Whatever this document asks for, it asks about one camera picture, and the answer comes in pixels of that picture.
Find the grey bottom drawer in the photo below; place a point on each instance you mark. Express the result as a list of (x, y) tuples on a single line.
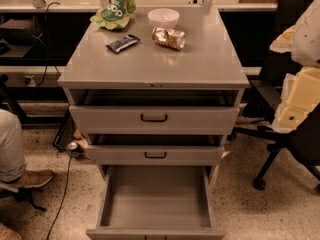
[(155, 203)]

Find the grey drawer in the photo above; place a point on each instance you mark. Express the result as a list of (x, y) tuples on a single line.
[(155, 203), (156, 150), (185, 120)]

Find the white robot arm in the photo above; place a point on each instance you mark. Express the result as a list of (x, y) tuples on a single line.
[(301, 91)]

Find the grey drawer cabinet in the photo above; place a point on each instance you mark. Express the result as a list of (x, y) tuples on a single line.
[(205, 73)]

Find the grey top drawer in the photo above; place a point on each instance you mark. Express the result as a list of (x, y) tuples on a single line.
[(185, 120)]

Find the grey middle drawer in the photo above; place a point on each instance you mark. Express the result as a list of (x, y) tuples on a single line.
[(156, 150)]

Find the crushed golden can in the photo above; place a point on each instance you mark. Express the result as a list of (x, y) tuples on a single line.
[(170, 38)]

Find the dark blue snack packet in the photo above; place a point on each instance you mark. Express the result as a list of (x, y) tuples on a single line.
[(123, 43)]

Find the white bowl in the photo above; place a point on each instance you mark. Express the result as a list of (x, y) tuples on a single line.
[(163, 17)]

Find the black office chair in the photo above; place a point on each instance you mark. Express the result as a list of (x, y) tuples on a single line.
[(264, 97)]

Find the green chip bag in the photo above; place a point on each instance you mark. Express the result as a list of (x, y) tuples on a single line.
[(116, 15)]

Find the person's leg in trousers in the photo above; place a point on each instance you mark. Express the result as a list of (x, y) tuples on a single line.
[(12, 160)]

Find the black chair base left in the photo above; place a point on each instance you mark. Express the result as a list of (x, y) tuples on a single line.
[(22, 195)]

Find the brown shoe at corner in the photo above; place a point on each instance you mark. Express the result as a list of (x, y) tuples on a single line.
[(8, 234)]

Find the wall power outlet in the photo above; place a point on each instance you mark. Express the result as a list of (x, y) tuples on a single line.
[(29, 80)]

